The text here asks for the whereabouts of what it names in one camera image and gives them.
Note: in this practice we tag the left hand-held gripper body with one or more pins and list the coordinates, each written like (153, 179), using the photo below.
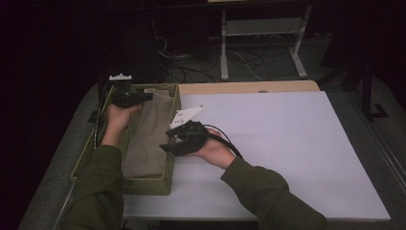
(124, 96)

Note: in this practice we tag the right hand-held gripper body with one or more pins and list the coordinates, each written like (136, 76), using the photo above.
(191, 137)

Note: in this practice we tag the beige pants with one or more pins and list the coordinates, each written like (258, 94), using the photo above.
(150, 134)

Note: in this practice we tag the green woven basket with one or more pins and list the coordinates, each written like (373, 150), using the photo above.
(146, 188)

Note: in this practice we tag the person's left hand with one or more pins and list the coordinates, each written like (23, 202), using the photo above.
(119, 118)

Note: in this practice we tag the person's right hand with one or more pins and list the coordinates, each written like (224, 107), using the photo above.
(214, 150)

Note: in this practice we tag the black stand leg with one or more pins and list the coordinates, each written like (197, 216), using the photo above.
(101, 89)

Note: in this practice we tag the white table cover board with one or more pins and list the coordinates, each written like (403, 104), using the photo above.
(287, 143)

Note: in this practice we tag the white metal stand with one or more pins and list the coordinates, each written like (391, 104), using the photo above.
(261, 27)

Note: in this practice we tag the black stand with foot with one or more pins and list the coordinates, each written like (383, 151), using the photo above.
(367, 92)

